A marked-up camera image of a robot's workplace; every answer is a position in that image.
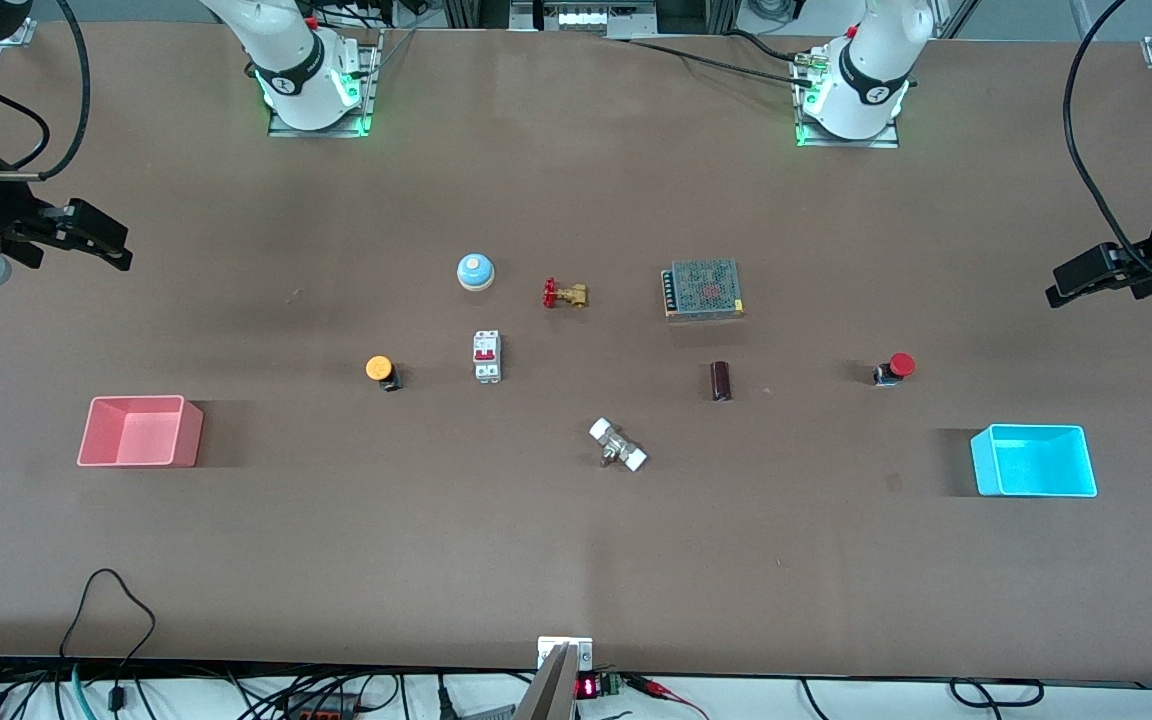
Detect metal mesh power supply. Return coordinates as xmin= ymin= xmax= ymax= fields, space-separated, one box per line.
xmin=661 ymin=259 xmax=746 ymax=322

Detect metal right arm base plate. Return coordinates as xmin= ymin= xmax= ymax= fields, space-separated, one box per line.
xmin=268 ymin=30 xmax=382 ymax=139

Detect thin black looped cable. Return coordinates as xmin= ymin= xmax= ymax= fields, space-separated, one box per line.
xmin=59 ymin=569 xmax=157 ymax=713

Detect grey metal bar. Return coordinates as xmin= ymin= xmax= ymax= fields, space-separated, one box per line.
xmin=514 ymin=643 xmax=578 ymax=720

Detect black cable along table edge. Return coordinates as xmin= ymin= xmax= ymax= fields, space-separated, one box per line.
xmin=626 ymin=38 xmax=817 ymax=86

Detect silver valve white caps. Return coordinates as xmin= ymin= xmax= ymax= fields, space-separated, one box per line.
xmin=589 ymin=417 xmax=649 ymax=473

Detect red clip lead wire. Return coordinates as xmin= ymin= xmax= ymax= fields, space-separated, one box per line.
xmin=624 ymin=674 xmax=712 ymax=720

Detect light blue plastic box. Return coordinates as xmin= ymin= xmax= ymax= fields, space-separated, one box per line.
xmin=970 ymin=424 xmax=1098 ymax=498

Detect pink plastic box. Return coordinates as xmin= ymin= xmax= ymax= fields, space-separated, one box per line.
xmin=77 ymin=395 xmax=204 ymax=468

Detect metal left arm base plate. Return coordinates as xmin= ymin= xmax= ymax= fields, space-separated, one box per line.
xmin=796 ymin=50 xmax=902 ymax=150

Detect black coiled cable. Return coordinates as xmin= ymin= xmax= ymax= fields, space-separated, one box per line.
xmin=949 ymin=678 xmax=1045 ymax=708

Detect white metal mount bracket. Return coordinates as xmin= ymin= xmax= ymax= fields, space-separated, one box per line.
xmin=537 ymin=636 xmax=595 ymax=673

